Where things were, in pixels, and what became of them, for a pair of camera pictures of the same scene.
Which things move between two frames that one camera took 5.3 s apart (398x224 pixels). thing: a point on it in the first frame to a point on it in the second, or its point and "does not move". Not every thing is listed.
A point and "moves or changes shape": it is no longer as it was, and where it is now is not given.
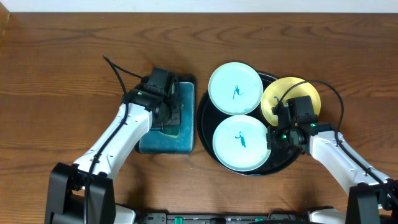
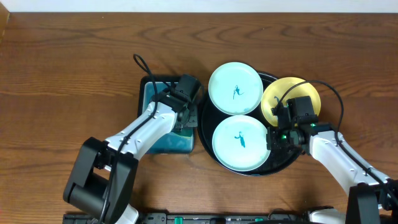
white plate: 235,88 does not move
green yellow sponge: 171,130 moves or changes shape
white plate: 239,143 does not move
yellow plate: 275,92 does not move
